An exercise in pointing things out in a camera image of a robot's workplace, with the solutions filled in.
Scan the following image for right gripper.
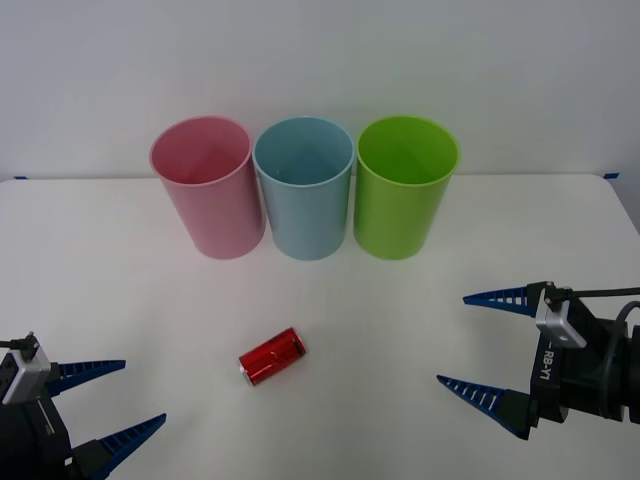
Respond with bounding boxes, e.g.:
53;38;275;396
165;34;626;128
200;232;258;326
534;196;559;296
436;281;610;442

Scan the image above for red drink can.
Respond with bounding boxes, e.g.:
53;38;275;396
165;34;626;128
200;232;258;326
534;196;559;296
237;326;308;389

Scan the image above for pale blue plastic bin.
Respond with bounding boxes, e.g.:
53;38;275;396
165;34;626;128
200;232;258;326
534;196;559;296
251;116;357;262

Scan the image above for pink plastic bin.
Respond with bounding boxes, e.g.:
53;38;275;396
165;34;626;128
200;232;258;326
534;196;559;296
148;115;266;261

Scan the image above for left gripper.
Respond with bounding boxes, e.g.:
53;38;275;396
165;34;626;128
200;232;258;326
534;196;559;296
0;358;168;480

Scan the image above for green plastic bin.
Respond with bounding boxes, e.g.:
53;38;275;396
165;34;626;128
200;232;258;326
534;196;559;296
352;114;462;261

